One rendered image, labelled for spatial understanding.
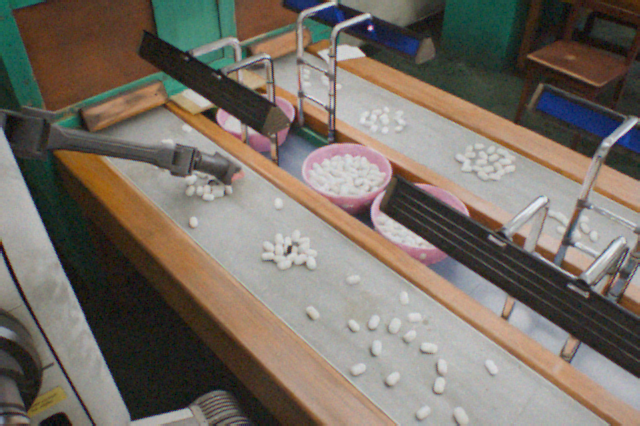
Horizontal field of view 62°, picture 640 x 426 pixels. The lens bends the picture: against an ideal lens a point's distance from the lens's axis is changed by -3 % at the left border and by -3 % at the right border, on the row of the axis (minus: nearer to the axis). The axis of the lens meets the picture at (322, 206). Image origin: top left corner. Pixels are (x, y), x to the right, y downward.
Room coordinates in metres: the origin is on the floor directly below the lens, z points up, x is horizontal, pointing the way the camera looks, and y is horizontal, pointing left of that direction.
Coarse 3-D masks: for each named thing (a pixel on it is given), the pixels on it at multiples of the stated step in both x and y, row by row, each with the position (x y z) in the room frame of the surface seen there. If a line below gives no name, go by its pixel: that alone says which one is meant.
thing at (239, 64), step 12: (204, 48) 1.40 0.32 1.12; (216, 48) 1.42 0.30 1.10; (240, 48) 1.48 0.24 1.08; (240, 60) 1.31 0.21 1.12; (252, 60) 1.33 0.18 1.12; (264, 60) 1.35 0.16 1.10; (228, 72) 1.27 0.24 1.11; (240, 72) 1.47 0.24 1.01; (264, 96) 1.40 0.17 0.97; (276, 144) 1.37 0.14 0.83; (276, 156) 1.36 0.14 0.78
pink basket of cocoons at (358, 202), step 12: (336, 144) 1.45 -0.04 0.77; (348, 144) 1.45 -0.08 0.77; (312, 156) 1.39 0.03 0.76; (324, 156) 1.42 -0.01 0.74; (360, 156) 1.43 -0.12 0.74; (372, 156) 1.41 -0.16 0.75; (312, 168) 1.37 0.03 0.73; (384, 168) 1.35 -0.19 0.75; (384, 180) 1.32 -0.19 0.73; (324, 192) 1.21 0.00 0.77; (372, 192) 1.21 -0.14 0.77; (336, 204) 1.21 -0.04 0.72; (348, 204) 1.20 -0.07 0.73; (360, 204) 1.21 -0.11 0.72; (372, 204) 1.25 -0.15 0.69
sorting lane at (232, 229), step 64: (128, 128) 1.59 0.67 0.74; (192, 128) 1.59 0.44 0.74; (256, 192) 1.24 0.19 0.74; (256, 256) 0.98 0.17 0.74; (320, 256) 0.98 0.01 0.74; (320, 320) 0.78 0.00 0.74; (384, 320) 0.78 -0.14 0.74; (448, 320) 0.78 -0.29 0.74; (384, 384) 0.62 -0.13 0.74; (448, 384) 0.62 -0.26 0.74; (512, 384) 0.61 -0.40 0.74
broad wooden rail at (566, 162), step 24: (312, 48) 2.17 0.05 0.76; (360, 72) 1.96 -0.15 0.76; (384, 72) 1.95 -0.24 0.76; (408, 96) 1.78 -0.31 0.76; (432, 96) 1.77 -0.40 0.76; (456, 120) 1.62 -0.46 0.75; (480, 120) 1.61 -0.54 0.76; (504, 120) 1.61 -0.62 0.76; (504, 144) 1.48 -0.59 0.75; (528, 144) 1.46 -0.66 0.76; (552, 144) 1.46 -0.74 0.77; (552, 168) 1.36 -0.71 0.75; (576, 168) 1.34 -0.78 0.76; (600, 192) 1.24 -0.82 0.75; (624, 192) 1.22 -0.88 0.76
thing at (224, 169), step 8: (216, 152) 1.31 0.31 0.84; (216, 160) 1.23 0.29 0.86; (224, 160) 1.26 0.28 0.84; (216, 168) 1.22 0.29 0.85; (224, 168) 1.24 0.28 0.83; (232, 168) 1.24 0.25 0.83; (216, 176) 1.23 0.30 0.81; (224, 176) 1.23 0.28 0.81; (232, 176) 1.22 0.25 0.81; (224, 184) 1.22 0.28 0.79
